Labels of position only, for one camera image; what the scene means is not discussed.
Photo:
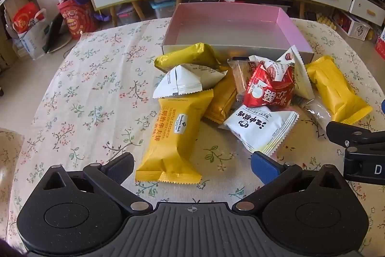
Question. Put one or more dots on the clear storage bin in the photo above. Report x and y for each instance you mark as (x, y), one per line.
(126, 14)

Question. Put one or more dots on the yellow snack packet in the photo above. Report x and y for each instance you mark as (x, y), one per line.
(334, 91)
(171, 142)
(186, 56)

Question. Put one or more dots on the red gift bag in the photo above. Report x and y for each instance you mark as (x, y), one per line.
(75, 19)

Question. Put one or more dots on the pink cardboard box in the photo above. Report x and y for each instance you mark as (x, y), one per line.
(225, 28)

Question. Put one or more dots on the white printed cardboard box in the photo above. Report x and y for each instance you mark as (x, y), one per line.
(356, 26)

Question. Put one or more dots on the white blue-print snack packet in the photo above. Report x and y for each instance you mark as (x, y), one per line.
(258, 127)

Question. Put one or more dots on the golden wafer packet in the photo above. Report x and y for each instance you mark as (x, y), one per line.
(221, 100)

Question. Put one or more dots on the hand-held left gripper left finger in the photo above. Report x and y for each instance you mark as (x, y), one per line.
(120, 168)

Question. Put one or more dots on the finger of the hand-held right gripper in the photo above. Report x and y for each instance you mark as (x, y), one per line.
(383, 106)
(346, 135)

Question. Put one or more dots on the white triangular snack packet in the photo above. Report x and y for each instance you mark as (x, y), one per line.
(183, 79)

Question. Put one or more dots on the red snack packet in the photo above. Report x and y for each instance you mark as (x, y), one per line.
(264, 94)

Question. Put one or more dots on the yellow bottle pack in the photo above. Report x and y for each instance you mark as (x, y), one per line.
(324, 20)

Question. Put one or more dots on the dark flat board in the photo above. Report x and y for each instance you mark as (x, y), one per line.
(55, 34)

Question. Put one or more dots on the clear plastic snack packet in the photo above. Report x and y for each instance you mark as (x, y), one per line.
(317, 115)

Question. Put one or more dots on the blue-lid storage bin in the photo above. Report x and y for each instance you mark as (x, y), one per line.
(162, 8)

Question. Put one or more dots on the white red shopping bag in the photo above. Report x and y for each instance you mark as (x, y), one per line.
(28, 25)

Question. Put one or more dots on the brown cracker packet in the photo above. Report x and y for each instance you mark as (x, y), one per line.
(240, 76)

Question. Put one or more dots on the floral cloth seat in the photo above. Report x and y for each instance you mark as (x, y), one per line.
(10, 160)

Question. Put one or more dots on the red white blue carton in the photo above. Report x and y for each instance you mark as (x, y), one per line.
(381, 44)

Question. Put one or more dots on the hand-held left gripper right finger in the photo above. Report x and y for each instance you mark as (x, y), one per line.
(266, 168)

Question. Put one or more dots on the white red-print snack packet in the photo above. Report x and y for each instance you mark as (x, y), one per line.
(300, 76)

